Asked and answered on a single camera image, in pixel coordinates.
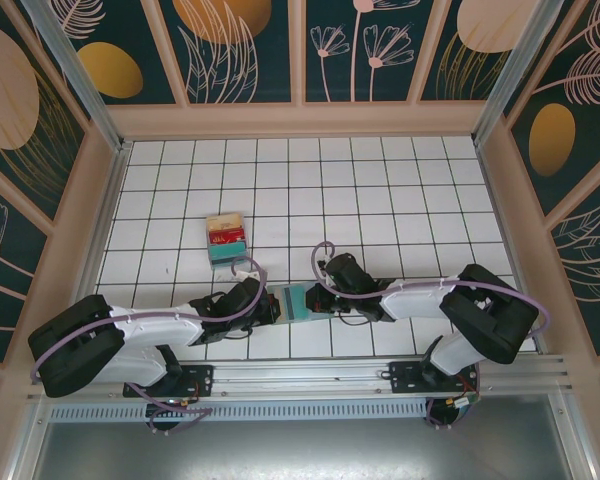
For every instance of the grey metal sheet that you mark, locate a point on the grey metal sheet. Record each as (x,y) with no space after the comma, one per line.
(300,450)

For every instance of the stack of coloured cards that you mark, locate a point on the stack of coloured cards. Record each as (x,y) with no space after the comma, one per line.
(227,267)

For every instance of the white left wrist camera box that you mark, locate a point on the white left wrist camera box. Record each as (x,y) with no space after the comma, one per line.
(247,275)

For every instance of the red VIP card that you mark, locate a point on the red VIP card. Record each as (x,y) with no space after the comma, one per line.
(226,238)

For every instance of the beige plastic card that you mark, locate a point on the beige plastic card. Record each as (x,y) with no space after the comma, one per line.
(224,223)

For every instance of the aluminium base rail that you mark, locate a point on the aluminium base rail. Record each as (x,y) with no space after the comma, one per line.
(305,372)

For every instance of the aluminium frame post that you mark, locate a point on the aluminium frame post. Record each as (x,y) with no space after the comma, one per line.
(510,75)
(80,80)

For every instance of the teal card with black stripe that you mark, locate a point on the teal card with black stripe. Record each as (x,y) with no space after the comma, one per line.
(300,300)

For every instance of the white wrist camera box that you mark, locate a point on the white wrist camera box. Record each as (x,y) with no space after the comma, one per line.
(247,275)
(324,261)

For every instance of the small green controller board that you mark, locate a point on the small green controller board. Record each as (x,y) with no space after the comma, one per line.
(462,402)

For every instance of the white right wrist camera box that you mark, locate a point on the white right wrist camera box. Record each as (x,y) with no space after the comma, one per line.
(324,261)

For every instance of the green card holder wallet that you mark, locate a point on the green card holder wallet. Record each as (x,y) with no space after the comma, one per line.
(325,319)

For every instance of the plain teal card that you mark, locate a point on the plain teal card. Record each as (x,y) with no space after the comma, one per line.
(227,250)

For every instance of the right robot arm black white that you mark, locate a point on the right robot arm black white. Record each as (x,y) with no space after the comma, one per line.
(415,302)

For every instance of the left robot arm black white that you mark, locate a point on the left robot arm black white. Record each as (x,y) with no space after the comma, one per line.
(160,332)

